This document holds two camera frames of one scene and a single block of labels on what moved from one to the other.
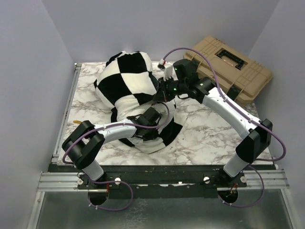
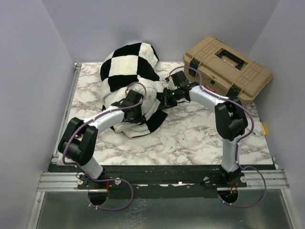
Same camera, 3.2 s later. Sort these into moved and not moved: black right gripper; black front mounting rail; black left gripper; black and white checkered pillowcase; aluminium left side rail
Moved: black right gripper; black left gripper; black and white checkered pillowcase
Not moved: black front mounting rail; aluminium left side rail
